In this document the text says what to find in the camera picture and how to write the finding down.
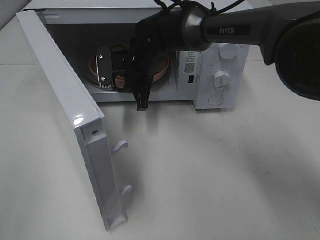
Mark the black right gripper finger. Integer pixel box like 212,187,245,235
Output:
132,84,152,112

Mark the round white door button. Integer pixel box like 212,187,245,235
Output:
208,94,224,106

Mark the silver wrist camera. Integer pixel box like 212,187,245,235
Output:
96,45,127,89

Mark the pink plate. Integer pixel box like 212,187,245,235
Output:
88,56,170,90

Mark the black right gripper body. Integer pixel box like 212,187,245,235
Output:
125,14,185,85

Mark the white timer knob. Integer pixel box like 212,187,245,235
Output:
213,70,231,88

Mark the white microwave door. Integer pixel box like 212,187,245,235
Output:
16,10,132,231

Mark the upper white control knob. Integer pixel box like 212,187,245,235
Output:
218,43,239,60

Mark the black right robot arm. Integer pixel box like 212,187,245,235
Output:
124,0,320,111

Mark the white microwave oven body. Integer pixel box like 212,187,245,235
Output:
21,0,250,110

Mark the glass turntable tray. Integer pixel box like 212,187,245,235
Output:
86,73,170,93

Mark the white warning label sticker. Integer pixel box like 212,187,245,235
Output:
183,51,198,74

